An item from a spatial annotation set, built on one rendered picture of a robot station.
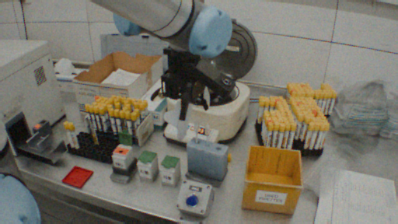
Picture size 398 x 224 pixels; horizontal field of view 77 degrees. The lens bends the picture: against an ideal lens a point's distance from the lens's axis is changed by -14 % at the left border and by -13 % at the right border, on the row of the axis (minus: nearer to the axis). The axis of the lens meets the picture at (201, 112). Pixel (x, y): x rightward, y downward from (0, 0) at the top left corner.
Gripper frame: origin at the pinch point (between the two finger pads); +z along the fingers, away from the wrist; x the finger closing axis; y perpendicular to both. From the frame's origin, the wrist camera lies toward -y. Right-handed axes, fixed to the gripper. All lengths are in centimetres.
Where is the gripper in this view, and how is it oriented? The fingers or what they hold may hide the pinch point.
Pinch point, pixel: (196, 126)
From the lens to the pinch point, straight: 71.9
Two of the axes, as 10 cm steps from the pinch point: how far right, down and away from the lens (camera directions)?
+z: 0.0, 8.5, 5.3
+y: -9.1, -2.2, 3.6
